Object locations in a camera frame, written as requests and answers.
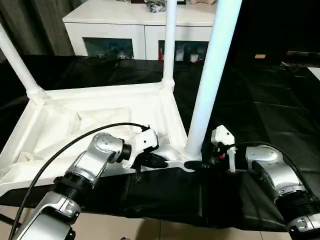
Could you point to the white plastic table top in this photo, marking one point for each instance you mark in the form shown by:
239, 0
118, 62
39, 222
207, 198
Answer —
87, 107

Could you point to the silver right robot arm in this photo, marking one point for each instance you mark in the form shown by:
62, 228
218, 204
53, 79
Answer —
275, 175

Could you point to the black mat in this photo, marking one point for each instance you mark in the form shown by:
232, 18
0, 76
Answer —
262, 112

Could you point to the white mug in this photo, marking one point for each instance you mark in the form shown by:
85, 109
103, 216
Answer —
179, 55
193, 57

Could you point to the small yellow tag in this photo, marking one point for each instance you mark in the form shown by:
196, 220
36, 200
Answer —
260, 56

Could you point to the white long board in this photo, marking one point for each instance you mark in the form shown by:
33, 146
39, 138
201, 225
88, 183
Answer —
315, 71

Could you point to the white low cabinet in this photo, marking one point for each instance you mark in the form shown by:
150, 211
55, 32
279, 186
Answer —
105, 25

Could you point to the brown teddy bear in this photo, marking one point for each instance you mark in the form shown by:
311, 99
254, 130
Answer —
201, 1

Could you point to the row of picture frames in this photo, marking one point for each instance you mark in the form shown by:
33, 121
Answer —
136, 1

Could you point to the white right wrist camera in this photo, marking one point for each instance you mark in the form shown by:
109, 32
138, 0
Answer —
223, 135

